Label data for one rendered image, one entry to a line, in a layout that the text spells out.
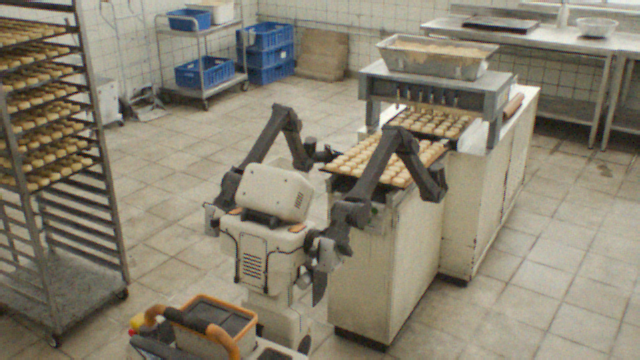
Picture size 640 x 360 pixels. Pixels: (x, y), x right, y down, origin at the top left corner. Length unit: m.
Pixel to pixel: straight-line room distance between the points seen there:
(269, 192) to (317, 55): 5.39
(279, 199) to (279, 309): 0.40
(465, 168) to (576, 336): 1.01
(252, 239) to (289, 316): 0.32
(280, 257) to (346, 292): 1.10
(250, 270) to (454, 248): 1.68
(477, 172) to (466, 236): 0.38
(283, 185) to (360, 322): 1.28
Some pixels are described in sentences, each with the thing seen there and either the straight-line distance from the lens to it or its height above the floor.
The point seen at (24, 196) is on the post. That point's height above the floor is 0.88.
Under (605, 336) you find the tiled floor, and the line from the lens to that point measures 3.42.
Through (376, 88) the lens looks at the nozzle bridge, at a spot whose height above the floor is 1.07.
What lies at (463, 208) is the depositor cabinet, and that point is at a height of 0.52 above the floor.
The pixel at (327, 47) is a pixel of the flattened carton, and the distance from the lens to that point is 7.10.
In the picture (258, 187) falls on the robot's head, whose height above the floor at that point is 1.21.
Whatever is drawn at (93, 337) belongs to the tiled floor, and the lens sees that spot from 3.32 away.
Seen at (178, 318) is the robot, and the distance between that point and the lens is 1.69.
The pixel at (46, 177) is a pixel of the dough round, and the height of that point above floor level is 0.87.
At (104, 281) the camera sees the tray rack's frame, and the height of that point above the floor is 0.15.
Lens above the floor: 2.04
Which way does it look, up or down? 26 degrees down
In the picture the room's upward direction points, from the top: 1 degrees counter-clockwise
